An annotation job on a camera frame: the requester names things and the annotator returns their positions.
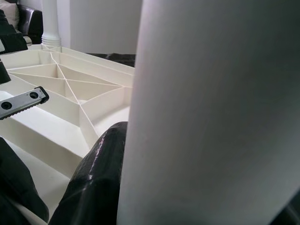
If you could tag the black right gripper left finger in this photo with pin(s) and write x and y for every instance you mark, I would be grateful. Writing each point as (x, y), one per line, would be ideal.
(93, 182)

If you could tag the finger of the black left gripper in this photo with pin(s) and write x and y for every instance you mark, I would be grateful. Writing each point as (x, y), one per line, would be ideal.
(21, 182)

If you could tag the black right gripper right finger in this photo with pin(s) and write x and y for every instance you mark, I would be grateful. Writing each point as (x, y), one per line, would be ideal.
(289, 212)

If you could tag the white plastic table top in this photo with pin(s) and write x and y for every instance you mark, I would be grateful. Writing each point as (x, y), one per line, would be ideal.
(58, 122)

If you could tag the white plastic table leg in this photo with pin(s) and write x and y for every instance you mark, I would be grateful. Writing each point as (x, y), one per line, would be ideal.
(50, 21)
(211, 105)

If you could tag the black leather sofa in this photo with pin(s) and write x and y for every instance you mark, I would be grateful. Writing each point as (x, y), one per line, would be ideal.
(32, 23)

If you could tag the white cushion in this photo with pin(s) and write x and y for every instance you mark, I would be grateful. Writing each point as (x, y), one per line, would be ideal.
(10, 14)

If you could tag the black tablecloth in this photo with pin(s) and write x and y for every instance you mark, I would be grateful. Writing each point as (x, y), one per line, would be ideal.
(117, 58)

